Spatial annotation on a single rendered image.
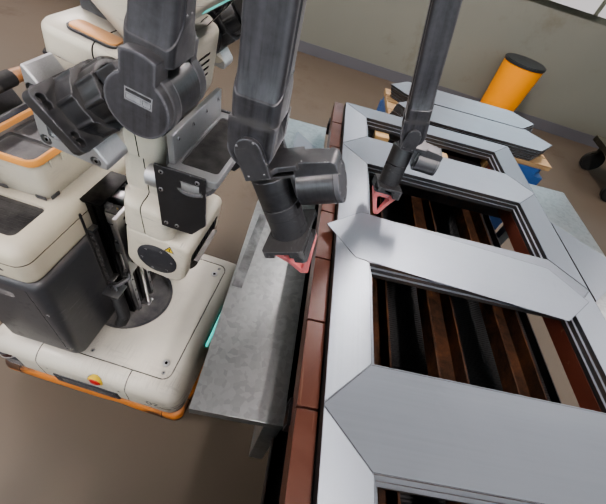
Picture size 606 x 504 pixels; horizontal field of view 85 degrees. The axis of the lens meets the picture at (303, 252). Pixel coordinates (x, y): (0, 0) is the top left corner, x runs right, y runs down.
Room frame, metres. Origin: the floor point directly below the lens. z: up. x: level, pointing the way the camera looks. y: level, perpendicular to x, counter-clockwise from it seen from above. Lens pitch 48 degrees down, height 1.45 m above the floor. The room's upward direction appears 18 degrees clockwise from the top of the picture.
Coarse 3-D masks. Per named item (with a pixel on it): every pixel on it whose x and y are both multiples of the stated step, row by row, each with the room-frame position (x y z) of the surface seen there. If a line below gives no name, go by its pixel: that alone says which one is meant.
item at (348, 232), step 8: (352, 216) 0.73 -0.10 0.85; (360, 216) 0.74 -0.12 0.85; (344, 224) 0.68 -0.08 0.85; (352, 224) 0.70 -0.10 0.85; (360, 224) 0.71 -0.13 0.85; (344, 232) 0.65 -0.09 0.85; (352, 232) 0.66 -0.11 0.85; (344, 240) 0.63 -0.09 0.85; (352, 240) 0.63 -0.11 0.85; (352, 248) 0.61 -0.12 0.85
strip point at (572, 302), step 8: (552, 272) 0.77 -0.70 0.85; (552, 280) 0.74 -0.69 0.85; (560, 280) 0.75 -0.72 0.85; (560, 288) 0.71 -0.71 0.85; (568, 288) 0.72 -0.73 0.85; (560, 296) 0.68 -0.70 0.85; (568, 296) 0.69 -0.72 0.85; (576, 296) 0.70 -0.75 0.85; (568, 304) 0.66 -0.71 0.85; (576, 304) 0.67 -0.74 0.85; (584, 304) 0.68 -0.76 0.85; (568, 312) 0.63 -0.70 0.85; (576, 312) 0.64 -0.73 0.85; (568, 320) 0.60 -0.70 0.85
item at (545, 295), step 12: (528, 264) 0.77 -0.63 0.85; (528, 276) 0.72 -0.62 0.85; (540, 276) 0.74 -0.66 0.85; (540, 288) 0.69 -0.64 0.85; (552, 288) 0.70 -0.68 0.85; (540, 300) 0.64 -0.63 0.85; (552, 300) 0.66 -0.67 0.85; (540, 312) 0.60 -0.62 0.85; (552, 312) 0.61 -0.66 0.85; (564, 312) 0.63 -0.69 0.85
